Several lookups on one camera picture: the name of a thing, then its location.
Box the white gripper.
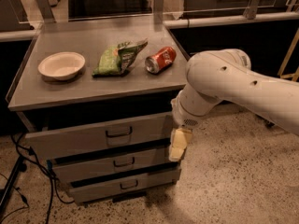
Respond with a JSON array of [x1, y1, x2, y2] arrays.
[[168, 98, 204, 161]]

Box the grey top drawer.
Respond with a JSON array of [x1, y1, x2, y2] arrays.
[[26, 112, 174, 160]]

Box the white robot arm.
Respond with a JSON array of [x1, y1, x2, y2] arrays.
[[169, 49, 299, 161]]

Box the grey middle drawer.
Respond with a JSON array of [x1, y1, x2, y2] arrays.
[[53, 147, 174, 183]]

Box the grey drawer cabinet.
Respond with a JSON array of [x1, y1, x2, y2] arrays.
[[8, 17, 187, 197]]

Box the red soda can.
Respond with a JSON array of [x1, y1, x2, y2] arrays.
[[145, 47, 177, 74]]

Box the green chip bag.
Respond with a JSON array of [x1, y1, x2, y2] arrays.
[[92, 39, 148, 77]]

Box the white paper bowl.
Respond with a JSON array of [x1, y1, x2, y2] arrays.
[[37, 52, 85, 81]]

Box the black tripod leg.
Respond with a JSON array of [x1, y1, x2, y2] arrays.
[[0, 157, 24, 215]]

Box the clear acrylic barrier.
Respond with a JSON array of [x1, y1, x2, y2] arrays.
[[0, 0, 299, 25]]

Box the black floor cables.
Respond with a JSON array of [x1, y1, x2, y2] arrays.
[[0, 131, 75, 224]]

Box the yellow metal frame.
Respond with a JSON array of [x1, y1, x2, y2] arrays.
[[277, 26, 299, 81]]

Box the white horizontal rail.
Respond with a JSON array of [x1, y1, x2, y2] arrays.
[[0, 12, 299, 42]]

